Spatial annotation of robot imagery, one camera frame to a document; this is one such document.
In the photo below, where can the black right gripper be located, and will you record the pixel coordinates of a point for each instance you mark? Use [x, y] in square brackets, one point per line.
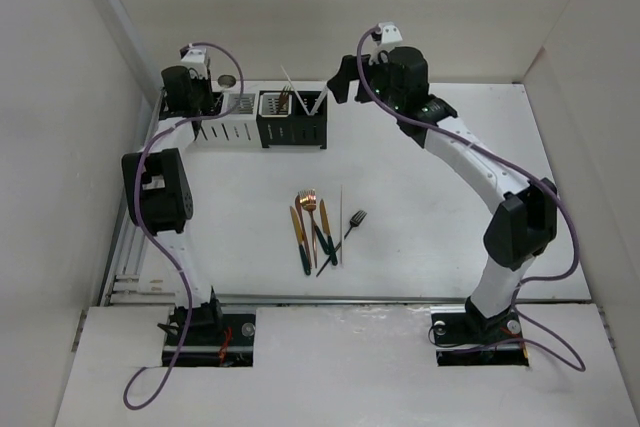
[339, 83]

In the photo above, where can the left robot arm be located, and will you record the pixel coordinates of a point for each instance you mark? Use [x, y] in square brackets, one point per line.
[160, 201]

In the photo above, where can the small copper fork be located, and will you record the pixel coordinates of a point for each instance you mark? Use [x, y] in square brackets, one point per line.
[283, 99]

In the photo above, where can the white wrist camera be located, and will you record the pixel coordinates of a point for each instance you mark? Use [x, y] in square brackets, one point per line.
[386, 36]
[197, 61]

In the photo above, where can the gold knife green handle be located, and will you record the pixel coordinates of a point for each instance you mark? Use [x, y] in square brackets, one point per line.
[326, 227]
[300, 240]

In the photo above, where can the aluminium frame rail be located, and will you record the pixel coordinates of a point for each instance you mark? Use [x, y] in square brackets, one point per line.
[127, 244]

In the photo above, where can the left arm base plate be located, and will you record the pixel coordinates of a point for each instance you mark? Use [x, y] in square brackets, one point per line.
[235, 337]

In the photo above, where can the white insert in black container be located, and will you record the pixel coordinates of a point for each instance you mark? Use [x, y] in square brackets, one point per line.
[268, 106]

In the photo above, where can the copper spoon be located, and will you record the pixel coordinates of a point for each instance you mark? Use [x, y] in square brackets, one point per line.
[226, 81]

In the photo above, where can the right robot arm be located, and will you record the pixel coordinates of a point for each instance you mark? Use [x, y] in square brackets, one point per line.
[524, 215]

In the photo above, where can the white slotted utensil container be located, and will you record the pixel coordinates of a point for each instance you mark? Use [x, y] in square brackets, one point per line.
[238, 130]

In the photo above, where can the black slotted utensil container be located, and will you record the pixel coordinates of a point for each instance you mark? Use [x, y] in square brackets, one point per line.
[297, 129]

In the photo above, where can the black fork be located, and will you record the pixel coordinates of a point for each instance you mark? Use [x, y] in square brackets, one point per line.
[354, 222]

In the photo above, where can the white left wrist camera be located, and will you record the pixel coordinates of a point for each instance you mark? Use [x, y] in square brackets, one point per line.
[197, 61]

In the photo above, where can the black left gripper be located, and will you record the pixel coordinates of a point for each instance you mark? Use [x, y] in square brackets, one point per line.
[206, 85]

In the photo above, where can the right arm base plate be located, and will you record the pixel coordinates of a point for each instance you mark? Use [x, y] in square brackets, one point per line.
[458, 345]

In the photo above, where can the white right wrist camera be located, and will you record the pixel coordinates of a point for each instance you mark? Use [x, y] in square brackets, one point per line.
[386, 36]

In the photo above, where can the copper chopstick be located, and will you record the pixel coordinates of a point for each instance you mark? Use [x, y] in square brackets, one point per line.
[295, 91]

